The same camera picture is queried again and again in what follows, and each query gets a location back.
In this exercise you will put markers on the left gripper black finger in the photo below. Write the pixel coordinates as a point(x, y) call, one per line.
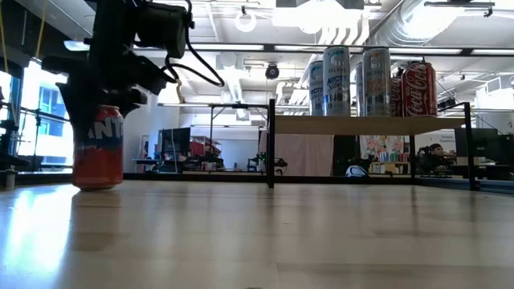
point(78, 112)
point(130, 101)

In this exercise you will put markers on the red Fanta strawberry can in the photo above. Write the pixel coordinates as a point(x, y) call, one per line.
point(98, 160)

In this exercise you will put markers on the white Celsius can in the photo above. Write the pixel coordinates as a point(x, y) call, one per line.
point(359, 92)
point(316, 92)

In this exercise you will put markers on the Celsius Arctic Vibe can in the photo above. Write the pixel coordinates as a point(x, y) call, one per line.
point(336, 80)

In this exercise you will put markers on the Celsius Tropical Vibe can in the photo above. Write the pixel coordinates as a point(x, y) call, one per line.
point(376, 80)

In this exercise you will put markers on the red Coca-Cola can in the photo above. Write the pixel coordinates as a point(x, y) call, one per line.
point(396, 96)
point(419, 90)

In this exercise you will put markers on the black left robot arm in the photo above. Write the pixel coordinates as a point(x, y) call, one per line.
point(112, 24)

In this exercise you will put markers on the black tripod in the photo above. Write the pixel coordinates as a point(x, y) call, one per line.
point(39, 136)

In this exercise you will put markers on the black background monitor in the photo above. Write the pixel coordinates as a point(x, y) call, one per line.
point(488, 142)
point(176, 140)

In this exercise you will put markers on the overhead light bar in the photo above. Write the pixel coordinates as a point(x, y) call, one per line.
point(225, 47)

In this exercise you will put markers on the pink partition panel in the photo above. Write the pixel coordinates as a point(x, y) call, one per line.
point(301, 154)

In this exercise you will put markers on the white blue helmet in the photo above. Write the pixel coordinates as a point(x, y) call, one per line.
point(356, 172)

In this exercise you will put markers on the colourful poster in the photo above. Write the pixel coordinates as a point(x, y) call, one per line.
point(381, 144)

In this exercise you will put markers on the person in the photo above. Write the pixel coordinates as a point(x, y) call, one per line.
point(435, 156)

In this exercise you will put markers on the white paper sign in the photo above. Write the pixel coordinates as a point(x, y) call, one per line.
point(446, 138)

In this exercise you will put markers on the blue floor mat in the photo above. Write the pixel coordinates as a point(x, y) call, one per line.
point(498, 186)

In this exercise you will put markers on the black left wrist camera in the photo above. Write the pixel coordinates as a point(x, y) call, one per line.
point(160, 28)

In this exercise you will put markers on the black table frame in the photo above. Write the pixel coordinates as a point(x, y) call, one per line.
point(201, 177)

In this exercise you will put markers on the black round ceiling camera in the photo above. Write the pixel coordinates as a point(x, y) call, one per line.
point(272, 71)

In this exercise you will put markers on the wooden shelf black metal frame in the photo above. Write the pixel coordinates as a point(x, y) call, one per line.
point(361, 125)

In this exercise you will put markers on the silver ventilation duct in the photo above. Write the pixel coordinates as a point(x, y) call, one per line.
point(409, 20)

